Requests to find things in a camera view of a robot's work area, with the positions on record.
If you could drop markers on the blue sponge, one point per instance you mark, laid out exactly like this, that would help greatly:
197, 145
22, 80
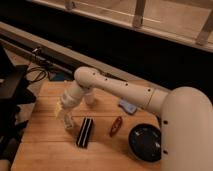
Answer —
127, 107

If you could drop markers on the black chair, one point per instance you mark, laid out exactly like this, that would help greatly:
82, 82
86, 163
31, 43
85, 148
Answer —
13, 91

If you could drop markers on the red pocket knife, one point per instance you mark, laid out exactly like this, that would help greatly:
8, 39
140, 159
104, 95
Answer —
116, 126

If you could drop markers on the tan wooden end effector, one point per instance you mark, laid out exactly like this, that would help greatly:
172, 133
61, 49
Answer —
59, 110

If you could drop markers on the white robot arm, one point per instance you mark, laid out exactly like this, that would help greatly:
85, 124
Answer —
186, 115

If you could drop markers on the black round plate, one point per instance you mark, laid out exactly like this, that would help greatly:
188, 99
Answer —
145, 142

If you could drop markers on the clear plastic cup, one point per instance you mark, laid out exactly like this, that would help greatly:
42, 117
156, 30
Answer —
89, 98

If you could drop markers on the small white bottle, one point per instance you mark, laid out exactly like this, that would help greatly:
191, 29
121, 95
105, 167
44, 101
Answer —
68, 122

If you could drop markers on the black white striped box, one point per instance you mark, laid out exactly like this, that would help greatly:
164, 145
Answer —
84, 133

